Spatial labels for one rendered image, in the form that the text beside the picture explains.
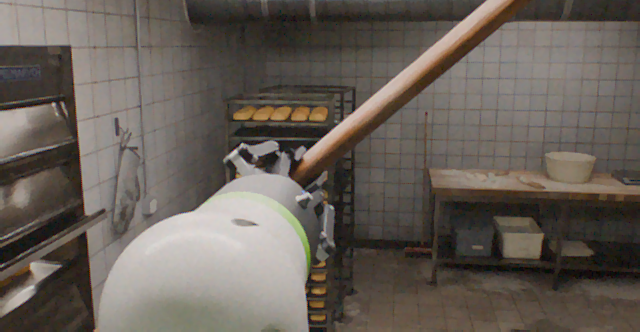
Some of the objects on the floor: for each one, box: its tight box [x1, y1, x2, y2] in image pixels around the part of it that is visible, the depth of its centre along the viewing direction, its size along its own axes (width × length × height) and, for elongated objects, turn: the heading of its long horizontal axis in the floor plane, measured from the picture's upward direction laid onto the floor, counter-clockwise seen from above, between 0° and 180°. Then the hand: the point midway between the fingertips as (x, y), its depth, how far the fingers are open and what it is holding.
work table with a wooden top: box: [427, 167, 640, 290], centre depth 510 cm, size 220×80×90 cm, turn 82°
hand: (301, 173), depth 64 cm, fingers closed on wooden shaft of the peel, 3 cm apart
